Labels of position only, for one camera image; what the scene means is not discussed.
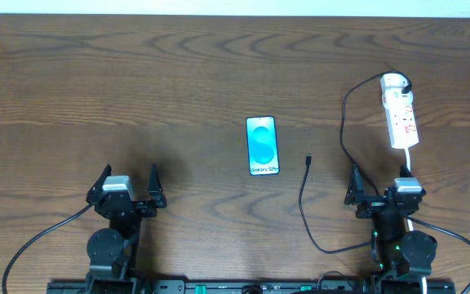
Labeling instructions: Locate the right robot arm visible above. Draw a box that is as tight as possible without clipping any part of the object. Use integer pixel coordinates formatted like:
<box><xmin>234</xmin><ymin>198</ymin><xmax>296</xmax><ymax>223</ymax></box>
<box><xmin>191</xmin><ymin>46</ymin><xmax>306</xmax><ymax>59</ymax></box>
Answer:
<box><xmin>344</xmin><ymin>165</ymin><xmax>437</xmax><ymax>293</ymax></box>

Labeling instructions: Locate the black USB charging cable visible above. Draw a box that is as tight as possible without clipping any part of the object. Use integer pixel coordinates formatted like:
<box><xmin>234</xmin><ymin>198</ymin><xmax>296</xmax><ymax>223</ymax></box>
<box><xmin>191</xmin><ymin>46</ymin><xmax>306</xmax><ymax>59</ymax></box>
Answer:
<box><xmin>298</xmin><ymin>70</ymin><xmax>414</xmax><ymax>255</ymax></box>

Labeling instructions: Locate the blue Galaxy smartphone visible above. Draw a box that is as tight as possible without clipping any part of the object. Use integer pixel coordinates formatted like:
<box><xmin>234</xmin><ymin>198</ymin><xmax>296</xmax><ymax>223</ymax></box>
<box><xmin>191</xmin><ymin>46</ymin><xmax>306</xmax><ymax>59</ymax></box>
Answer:
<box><xmin>246</xmin><ymin>116</ymin><xmax>280</xmax><ymax>176</ymax></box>

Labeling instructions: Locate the white USB charger plug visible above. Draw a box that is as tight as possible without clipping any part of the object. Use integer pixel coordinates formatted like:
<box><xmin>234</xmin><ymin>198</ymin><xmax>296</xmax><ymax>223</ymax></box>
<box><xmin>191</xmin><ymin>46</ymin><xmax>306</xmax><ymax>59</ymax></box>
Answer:
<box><xmin>380</xmin><ymin>73</ymin><xmax>412</xmax><ymax>94</ymax></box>

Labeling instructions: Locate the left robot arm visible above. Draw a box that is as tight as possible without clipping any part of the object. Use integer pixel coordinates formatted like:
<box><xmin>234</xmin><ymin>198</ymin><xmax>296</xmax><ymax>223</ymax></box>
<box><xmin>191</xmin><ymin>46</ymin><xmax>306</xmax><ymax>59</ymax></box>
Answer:
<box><xmin>83</xmin><ymin>164</ymin><xmax>166</xmax><ymax>293</ymax></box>

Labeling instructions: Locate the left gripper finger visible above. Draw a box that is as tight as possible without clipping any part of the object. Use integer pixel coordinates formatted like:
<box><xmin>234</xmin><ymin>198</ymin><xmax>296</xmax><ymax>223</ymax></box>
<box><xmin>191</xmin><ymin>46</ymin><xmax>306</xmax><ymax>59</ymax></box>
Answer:
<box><xmin>86</xmin><ymin>164</ymin><xmax>112</xmax><ymax>204</ymax></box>
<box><xmin>148</xmin><ymin>163</ymin><xmax>167</xmax><ymax>208</ymax></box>

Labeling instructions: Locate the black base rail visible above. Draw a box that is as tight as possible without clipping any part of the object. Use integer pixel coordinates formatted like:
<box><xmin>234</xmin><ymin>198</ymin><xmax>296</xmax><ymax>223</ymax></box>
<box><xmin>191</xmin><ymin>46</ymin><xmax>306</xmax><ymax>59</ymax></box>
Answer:
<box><xmin>47</xmin><ymin>278</ymin><xmax>456</xmax><ymax>294</ymax></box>

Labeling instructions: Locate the white power strip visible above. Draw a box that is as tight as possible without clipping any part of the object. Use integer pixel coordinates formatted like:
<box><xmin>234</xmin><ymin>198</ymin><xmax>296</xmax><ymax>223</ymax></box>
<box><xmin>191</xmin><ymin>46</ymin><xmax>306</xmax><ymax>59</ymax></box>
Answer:
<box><xmin>382</xmin><ymin>87</ymin><xmax>419</xmax><ymax>149</ymax></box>

